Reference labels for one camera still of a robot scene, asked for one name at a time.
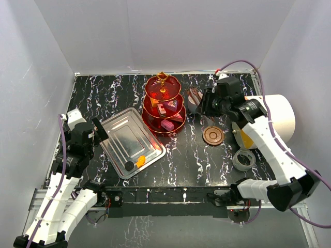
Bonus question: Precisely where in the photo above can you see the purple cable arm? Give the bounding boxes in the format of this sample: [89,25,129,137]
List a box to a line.
[25,114,107,248]
[214,60,331,229]

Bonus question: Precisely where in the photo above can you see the yellow cake slice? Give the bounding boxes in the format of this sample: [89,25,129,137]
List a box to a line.
[150,99,160,108]

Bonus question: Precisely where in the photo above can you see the grey tape roll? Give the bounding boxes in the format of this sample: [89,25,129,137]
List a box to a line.
[232,149,256,172]

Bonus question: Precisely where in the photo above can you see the pink cake slice front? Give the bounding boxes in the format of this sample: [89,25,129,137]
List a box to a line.
[161,119,174,131]

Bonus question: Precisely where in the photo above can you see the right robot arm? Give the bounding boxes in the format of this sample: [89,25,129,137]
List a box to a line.
[197,77,321,211]

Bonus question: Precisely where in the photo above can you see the orange fish cookie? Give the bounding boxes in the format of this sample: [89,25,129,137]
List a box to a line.
[136,156,146,168]

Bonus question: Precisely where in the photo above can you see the red pink cake slice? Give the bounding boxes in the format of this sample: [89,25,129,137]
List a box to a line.
[171,113,183,122]

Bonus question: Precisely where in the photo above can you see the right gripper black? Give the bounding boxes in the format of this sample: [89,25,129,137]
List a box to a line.
[197,88,230,117]

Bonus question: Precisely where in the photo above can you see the red three-tier dessert stand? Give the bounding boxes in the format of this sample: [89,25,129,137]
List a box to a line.
[142,72,186,134]

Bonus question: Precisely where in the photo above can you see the stainless steel tray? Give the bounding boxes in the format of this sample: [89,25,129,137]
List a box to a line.
[100,107,166,180]

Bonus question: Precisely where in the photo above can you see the blue and white teacup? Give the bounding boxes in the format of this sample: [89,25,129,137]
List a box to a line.
[187,92,203,114]

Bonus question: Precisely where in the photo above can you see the brown chocolate cake slice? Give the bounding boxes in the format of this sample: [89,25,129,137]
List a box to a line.
[157,103,167,118]

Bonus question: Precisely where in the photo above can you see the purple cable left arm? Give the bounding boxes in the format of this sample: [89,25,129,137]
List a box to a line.
[25,114,107,248]

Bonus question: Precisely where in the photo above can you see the brown saucer front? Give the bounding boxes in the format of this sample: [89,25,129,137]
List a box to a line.
[202,126,225,146]

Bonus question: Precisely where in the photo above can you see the large white cylinder container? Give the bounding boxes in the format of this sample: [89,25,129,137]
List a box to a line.
[232,95,295,149]

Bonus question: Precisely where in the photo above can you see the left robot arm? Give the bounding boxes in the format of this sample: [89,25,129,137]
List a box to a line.
[13,109,108,247]

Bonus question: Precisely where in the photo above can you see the black round cookie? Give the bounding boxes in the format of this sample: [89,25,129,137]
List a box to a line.
[125,161,134,172]

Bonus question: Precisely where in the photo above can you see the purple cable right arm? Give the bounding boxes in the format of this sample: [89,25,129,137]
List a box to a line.
[214,60,331,229]

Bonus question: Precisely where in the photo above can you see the magenta cake slice back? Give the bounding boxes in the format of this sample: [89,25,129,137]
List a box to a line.
[164,100,178,112]

